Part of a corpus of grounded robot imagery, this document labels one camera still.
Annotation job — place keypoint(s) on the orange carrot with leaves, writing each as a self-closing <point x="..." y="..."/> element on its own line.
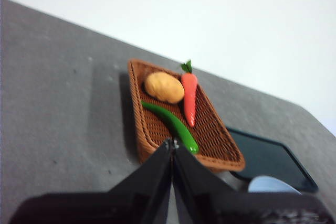
<point x="189" y="98"/>

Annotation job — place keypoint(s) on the brown wicker basket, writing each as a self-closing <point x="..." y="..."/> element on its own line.
<point x="210" y="140"/>

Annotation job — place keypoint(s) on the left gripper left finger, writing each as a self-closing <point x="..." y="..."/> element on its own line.
<point x="149" y="179"/>

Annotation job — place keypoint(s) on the black rectangular tray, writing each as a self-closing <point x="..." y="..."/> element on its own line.
<point x="267" y="153"/>

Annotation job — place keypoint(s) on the blue plate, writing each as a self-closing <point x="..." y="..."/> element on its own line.
<point x="270" y="186"/>

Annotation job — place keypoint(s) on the yellow-brown potato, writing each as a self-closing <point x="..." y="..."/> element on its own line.
<point x="164" y="87"/>

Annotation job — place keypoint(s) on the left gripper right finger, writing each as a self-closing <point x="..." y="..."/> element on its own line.
<point x="194" y="182"/>

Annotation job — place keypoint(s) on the green pepper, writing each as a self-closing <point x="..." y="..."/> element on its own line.
<point x="176" y="123"/>

